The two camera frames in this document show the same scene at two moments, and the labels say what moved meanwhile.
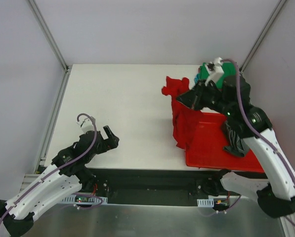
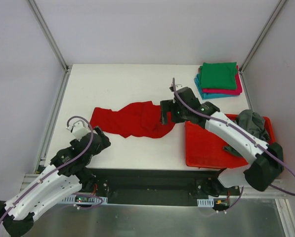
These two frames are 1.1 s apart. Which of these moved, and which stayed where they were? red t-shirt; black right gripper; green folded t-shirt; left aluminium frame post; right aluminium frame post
Moved: red t-shirt; black right gripper
Stayed: green folded t-shirt; right aluminium frame post; left aluminium frame post
